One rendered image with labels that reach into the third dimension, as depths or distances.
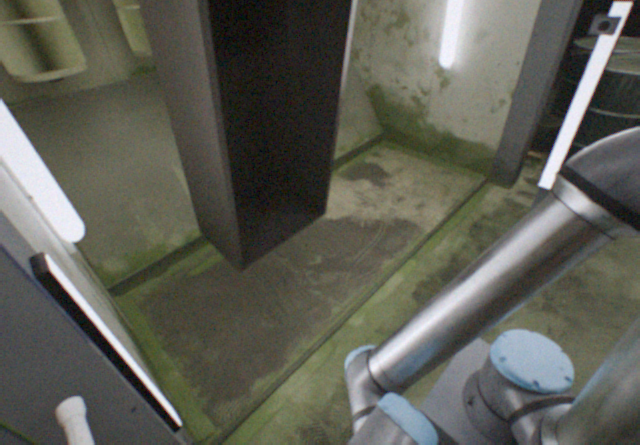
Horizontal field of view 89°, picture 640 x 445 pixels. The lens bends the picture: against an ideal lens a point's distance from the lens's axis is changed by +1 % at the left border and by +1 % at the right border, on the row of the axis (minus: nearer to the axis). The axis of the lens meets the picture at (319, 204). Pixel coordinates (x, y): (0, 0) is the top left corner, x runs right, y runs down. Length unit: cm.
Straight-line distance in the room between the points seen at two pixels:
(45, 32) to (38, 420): 165
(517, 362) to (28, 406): 92
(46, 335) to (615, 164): 81
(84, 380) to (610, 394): 84
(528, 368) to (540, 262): 42
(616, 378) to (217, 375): 159
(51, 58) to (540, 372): 218
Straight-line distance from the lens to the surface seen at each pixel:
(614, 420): 64
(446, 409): 109
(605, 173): 47
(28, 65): 210
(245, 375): 182
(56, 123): 244
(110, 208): 233
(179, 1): 101
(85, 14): 248
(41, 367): 75
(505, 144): 297
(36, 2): 208
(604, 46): 181
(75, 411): 65
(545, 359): 91
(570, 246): 49
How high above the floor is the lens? 163
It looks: 37 degrees down
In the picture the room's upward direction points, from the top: 5 degrees counter-clockwise
